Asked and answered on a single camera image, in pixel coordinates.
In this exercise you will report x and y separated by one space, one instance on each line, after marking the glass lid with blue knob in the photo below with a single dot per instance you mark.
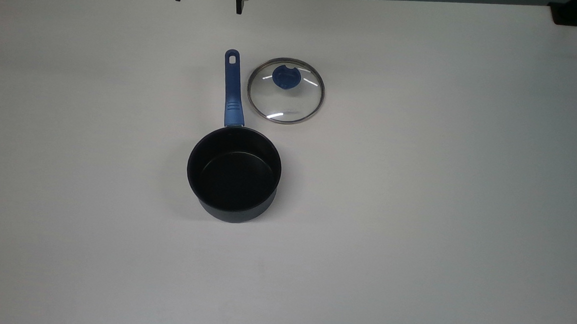
285 99

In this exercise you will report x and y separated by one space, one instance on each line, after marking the black clamp block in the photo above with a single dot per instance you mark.
568 14

